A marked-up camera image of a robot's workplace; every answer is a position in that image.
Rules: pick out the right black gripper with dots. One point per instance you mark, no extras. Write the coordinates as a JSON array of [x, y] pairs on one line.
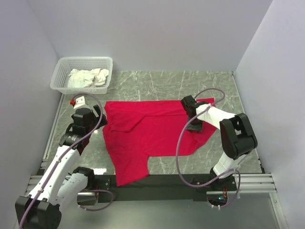
[[197, 128]]

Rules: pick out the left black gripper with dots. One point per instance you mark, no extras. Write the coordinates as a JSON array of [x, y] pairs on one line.
[[98, 111]]

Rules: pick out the red t shirt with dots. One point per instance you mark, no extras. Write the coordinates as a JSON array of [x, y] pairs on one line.
[[137, 131]]

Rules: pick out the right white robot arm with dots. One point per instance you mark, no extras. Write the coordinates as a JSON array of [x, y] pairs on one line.
[[237, 138]]

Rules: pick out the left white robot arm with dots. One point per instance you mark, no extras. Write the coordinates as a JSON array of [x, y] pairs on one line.
[[42, 208]]

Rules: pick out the white t shirt in basket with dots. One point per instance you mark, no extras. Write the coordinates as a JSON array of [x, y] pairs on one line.
[[84, 78]]

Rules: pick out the white plastic laundry basket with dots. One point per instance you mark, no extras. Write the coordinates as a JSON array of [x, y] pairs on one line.
[[64, 66]]

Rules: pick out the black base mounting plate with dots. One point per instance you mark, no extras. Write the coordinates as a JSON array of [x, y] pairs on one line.
[[161, 187]]

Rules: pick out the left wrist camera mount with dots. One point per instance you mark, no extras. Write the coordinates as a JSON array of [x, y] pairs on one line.
[[78, 103]]

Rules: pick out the aluminium frame rail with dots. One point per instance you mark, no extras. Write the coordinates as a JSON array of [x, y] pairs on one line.
[[257, 183]]

